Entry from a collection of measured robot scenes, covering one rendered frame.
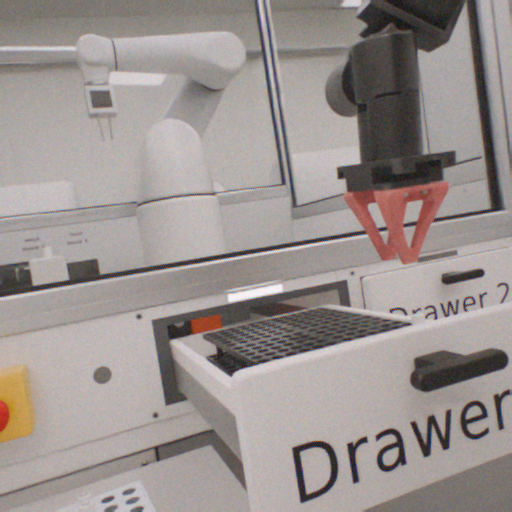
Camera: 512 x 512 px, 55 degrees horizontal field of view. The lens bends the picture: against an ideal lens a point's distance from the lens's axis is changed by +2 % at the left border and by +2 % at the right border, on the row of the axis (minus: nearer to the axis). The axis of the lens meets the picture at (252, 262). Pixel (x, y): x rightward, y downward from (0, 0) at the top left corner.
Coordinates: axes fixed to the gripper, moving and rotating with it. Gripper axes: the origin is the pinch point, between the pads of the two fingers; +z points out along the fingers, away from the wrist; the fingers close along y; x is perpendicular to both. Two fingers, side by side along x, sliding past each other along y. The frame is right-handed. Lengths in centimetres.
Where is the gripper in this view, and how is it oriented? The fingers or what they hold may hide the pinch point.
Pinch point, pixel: (398, 253)
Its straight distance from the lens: 49.8
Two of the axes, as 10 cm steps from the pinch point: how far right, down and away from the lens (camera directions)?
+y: -3.3, -1.2, 9.4
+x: -9.3, 1.8, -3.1
